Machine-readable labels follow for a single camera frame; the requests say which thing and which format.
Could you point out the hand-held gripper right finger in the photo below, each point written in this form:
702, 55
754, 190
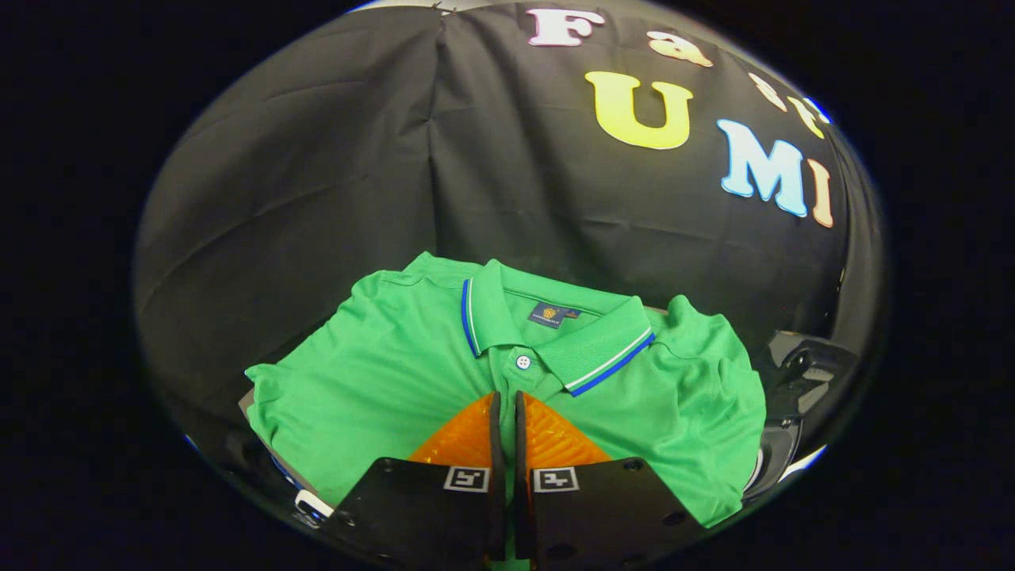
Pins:
603, 507

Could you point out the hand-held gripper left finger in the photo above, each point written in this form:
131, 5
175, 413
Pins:
420, 507

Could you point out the green polo shirt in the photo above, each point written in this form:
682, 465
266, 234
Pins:
396, 381

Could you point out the gray cabinet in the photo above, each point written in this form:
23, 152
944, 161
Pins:
312, 503

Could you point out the black backdrop cloth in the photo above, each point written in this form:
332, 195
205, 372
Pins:
357, 174

